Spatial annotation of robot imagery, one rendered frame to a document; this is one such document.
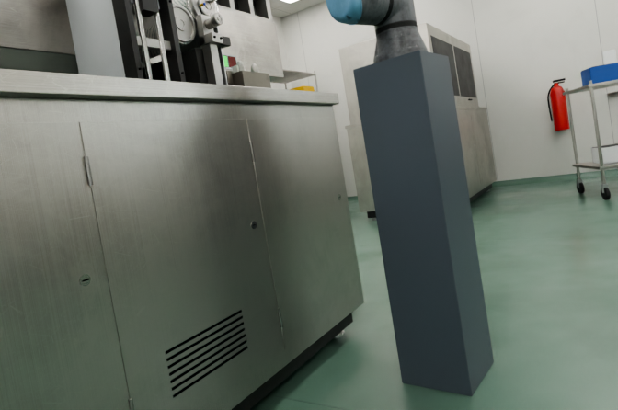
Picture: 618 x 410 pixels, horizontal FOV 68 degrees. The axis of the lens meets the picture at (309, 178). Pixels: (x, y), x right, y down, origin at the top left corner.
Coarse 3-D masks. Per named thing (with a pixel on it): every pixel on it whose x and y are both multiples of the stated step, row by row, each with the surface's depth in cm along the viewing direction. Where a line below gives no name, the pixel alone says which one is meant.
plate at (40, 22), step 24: (0, 0) 133; (24, 0) 139; (48, 0) 145; (0, 24) 133; (24, 24) 138; (48, 24) 144; (240, 24) 224; (264, 24) 241; (24, 48) 137; (48, 48) 143; (72, 48) 150; (240, 48) 222; (264, 48) 239; (264, 72) 236
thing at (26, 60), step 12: (0, 48) 132; (12, 48) 135; (0, 60) 132; (12, 60) 134; (24, 60) 137; (36, 60) 140; (48, 60) 143; (60, 60) 147; (72, 60) 150; (60, 72) 146; (72, 72) 149
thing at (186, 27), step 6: (174, 6) 145; (180, 6) 148; (174, 12) 146; (180, 12) 148; (186, 12) 150; (180, 18) 147; (186, 18) 150; (192, 18) 152; (180, 24) 147; (186, 24) 149; (192, 24) 152; (180, 30) 147; (186, 30) 149; (192, 30) 152; (180, 36) 147; (186, 36) 149; (192, 36) 151
